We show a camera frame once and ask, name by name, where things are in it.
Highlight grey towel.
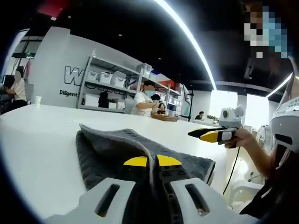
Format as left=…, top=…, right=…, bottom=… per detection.
left=75, top=123, right=216, bottom=191

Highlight person's right hand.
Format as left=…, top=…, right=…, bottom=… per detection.
left=224, top=127, right=256, bottom=149

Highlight black tripod stand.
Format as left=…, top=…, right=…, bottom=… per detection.
left=182, top=87, right=194, bottom=122

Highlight brown wooden tray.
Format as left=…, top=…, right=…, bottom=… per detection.
left=151, top=114, right=178, bottom=122

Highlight white grey worn device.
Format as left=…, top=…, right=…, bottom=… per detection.
left=271, top=114, right=299, bottom=170

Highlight ceiling light strip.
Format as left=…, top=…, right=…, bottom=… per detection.
left=153, top=0, right=218, bottom=91
left=266, top=71, right=294, bottom=98

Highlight person's dark clothing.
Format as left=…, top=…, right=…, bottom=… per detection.
left=240, top=163, right=299, bottom=220

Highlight group of white storage boxes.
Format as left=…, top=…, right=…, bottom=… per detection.
left=86, top=63, right=185, bottom=110

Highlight black shelf bag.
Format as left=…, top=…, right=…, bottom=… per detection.
left=98, top=91, right=110, bottom=108

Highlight grey metal shelving rack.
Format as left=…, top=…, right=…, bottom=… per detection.
left=76, top=50, right=187, bottom=116

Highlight black monitor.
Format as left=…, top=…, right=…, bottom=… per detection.
left=2, top=74, right=15, bottom=91

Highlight pink hanging cloth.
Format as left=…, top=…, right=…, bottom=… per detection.
left=24, top=61, right=32, bottom=79

